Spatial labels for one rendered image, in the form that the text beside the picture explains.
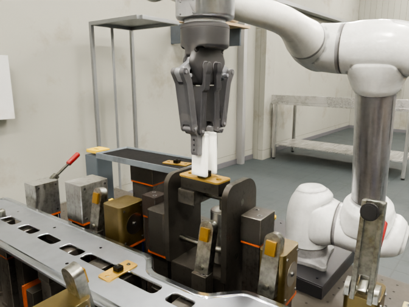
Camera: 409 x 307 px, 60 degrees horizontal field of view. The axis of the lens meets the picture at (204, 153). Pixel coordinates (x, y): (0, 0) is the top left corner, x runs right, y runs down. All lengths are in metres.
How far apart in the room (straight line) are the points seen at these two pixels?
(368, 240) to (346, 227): 0.59
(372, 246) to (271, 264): 0.20
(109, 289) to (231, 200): 0.31
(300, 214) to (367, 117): 0.44
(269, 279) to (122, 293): 0.29
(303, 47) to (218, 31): 0.42
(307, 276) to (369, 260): 0.66
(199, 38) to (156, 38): 3.96
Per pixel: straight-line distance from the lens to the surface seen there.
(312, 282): 1.30
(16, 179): 3.65
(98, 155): 1.23
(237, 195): 0.78
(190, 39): 0.54
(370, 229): 0.67
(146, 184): 1.13
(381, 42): 0.96
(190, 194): 0.83
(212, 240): 0.80
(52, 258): 0.94
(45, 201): 1.35
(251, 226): 0.79
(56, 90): 3.72
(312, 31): 0.92
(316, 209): 1.29
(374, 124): 1.06
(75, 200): 1.11
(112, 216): 0.99
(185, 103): 0.53
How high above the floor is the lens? 1.42
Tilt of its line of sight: 12 degrees down
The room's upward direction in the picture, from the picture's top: straight up
